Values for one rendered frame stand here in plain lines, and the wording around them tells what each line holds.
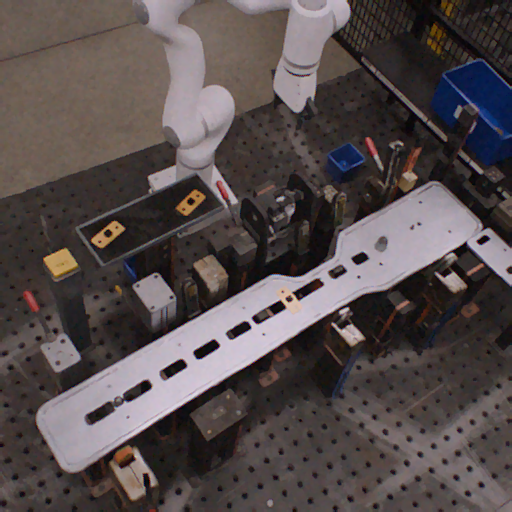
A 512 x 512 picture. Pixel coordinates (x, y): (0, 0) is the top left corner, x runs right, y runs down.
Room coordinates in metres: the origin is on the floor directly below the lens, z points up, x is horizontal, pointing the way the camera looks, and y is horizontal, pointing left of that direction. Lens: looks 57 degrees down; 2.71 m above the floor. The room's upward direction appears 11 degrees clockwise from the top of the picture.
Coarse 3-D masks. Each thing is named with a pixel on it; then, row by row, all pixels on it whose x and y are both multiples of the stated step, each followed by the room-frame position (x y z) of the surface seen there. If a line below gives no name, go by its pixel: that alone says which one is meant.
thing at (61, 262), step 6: (60, 252) 0.91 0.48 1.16; (66, 252) 0.92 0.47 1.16; (48, 258) 0.89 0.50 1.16; (54, 258) 0.89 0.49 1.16; (60, 258) 0.90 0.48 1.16; (66, 258) 0.90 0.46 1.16; (72, 258) 0.90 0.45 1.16; (48, 264) 0.87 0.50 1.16; (54, 264) 0.88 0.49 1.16; (60, 264) 0.88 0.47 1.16; (66, 264) 0.88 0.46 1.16; (72, 264) 0.89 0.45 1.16; (54, 270) 0.86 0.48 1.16; (60, 270) 0.86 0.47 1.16; (66, 270) 0.87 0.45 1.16; (54, 276) 0.85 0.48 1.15
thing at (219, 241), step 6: (216, 234) 1.10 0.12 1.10; (222, 234) 1.11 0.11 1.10; (210, 240) 1.08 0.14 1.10; (216, 240) 1.08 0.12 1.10; (222, 240) 1.09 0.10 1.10; (228, 240) 1.09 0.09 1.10; (210, 246) 1.07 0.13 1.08; (216, 246) 1.06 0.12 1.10; (222, 246) 1.07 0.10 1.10; (228, 246) 1.08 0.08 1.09; (210, 252) 1.07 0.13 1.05; (216, 252) 1.05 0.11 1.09; (222, 252) 1.06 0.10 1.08; (228, 252) 1.08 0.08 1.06; (216, 258) 1.05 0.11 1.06; (222, 258) 1.06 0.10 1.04; (222, 264) 1.07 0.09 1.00
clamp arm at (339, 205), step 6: (342, 192) 1.33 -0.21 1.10; (336, 198) 1.30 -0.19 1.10; (342, 198) 1.31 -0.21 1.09; (336, 204) 1.30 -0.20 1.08; (342, 204) 1.31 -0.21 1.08; (336, 210) 1.30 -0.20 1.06; (342, 210) 1.31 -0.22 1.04; (336, 216) 1.29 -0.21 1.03; (342, 216) 1.31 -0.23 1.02; (330, 222) 1.30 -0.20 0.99; (336, 222) 1.29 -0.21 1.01; (342, 222) 1.31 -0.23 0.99
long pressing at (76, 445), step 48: (432, 192) 1.48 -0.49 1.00; (336, 240) 1.23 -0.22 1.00; (432, 240) 1.30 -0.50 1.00; (288, 288) 1.03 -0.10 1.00; (336, 288) 1.07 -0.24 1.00; (384, 288) 1.10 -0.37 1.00; (192, 336) 0.83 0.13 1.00; (240, 336) 0.86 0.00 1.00; (288, 336) 0.89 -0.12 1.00; (96, 384) 0.66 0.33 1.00; (192, 384) 0.70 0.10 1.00; (48, 432) 0.52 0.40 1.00; (96, 432) 0.54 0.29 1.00
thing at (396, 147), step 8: (392, 144) 1.44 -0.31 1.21; (400, 144) 1.45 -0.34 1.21; (392, 152) 1.42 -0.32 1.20; (400, 152) 1.42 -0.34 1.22; (392, 160) 1.43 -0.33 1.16; (384, 168) 1.43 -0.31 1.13; (392, 168) 1.44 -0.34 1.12; (384, 176) 1.42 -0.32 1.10; (392, 176) 1.43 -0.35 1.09; (384, 184) 1.41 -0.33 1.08; (392, 184) 1.43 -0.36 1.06
